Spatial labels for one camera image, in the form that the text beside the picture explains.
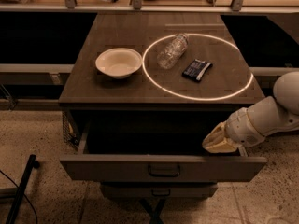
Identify clear plastic water bottle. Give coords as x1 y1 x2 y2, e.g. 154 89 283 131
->
157 33 189 69

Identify grey drawer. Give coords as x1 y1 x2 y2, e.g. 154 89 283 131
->
60 124 267 183
100 182 218 199

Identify white bowl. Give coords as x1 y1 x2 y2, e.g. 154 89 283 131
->
95 48 143 79

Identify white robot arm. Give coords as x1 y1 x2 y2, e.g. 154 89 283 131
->
202 72 299 153

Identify black floor cable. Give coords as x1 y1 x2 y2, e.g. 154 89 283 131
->
0 170 39 224

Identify grey metal railing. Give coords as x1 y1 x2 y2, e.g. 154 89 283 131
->
0 0 299 13

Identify wire mesh basket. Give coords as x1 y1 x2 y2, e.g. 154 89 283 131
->
62 111 79 149

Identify dark blue snack packet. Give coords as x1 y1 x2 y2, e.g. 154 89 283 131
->
182 59 213 82

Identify black metal stand leg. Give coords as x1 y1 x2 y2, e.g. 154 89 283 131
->
6 155 39 224

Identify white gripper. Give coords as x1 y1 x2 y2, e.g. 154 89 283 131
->
202 107 265 153

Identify grey wooden drawer cabinet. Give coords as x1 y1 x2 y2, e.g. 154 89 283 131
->
57 12 266 201

